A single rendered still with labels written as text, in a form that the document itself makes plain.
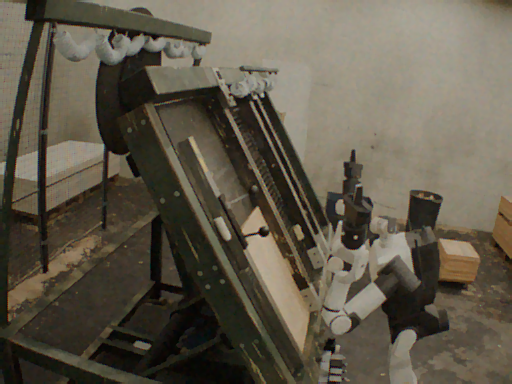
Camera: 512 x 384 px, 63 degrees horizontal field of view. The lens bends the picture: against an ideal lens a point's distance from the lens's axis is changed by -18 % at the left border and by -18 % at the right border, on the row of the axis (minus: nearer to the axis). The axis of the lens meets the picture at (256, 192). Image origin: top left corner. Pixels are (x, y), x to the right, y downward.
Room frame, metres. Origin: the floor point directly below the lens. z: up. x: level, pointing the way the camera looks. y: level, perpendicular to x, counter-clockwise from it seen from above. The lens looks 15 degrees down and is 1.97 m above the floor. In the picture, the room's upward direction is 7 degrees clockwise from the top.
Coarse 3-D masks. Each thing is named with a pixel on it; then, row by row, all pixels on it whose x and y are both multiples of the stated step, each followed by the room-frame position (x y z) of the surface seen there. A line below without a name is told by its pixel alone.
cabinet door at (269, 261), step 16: (256, 208) 2.04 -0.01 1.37; (256, 224) 1.93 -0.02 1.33; (256, 240) 1.84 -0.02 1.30; (272, 240) 2.03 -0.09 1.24; (256, 256) 1.75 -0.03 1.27; (272, 256) 1.93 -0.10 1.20; (272, 272) 1.83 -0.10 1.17; (288, 272) 2.02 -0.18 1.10; (272, 288) 1.74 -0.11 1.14; (288, 288) 1.92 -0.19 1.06; (288, 304) 1.81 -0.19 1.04; (304, 304) 2.01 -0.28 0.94; (288, 320) 1.72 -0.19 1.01; (304, 320) 1.90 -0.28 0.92; (304, 336) 1.79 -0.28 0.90
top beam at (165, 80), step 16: (128, 80) 1.39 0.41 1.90; (144, 80) 1.38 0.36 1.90; (160, 80) 1.45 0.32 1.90; (176, 80) 1.59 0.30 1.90; (192, 80) 1.76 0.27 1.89; (208, 80) 1.96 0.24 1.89; (224, 80) 2.22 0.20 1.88; (240, 80) 2.56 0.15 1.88; (128, 96) 1.39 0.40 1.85; (144, 96) 1.38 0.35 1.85; (160, 96) 1.44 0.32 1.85; (176, 96) 1.67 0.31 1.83; (192, 96) 1.94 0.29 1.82
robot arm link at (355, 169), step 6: (348, 162) 2.12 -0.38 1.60; (348, 168) 2.13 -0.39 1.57; (354, 168) 2.13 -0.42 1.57; (360, 168) 2.16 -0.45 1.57; (348, 174) 2.13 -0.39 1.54; (354, 174) 2.12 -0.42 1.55; (360, 174) 2.16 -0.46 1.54; (342, 180) 2.15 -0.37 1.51; (348, 180) 2.12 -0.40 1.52; (354, 180) 2.12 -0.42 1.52; (342, 186) 2.14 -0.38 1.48; (348, 186) 2.11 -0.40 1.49; (354, 186) 2.10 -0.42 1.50
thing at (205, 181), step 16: (192, 160) 1.61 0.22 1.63; (208, 176) 1.62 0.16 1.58; (208, 192) 1.61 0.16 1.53; (240, 256) 1.59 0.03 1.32; (256, 272) 1.59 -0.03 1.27; (256, 288) 1.58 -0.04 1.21; (272, 304) 1.58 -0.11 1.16; (272, 320) 1.57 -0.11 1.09; (288, 336) 1.56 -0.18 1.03; (288, 352) 1.55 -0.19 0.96
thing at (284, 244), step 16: (224, 96) 2.10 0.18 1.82; (224, 112) 2.10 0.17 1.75; (224, 128) 2.10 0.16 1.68; (224, 144) 2.10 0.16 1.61; (240, 144) 2.09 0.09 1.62; (240, 160) 2.09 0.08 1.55; (240, 176) 2.09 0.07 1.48; (256, 176) 2.08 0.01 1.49; (272, 208) 2.07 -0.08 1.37; (272, 224) 2.06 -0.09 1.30; (288, 240) 2.06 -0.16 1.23; (288, 256) 2.05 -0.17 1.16; (304, 272) 2.07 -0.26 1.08; (304, 288) 2.04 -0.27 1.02
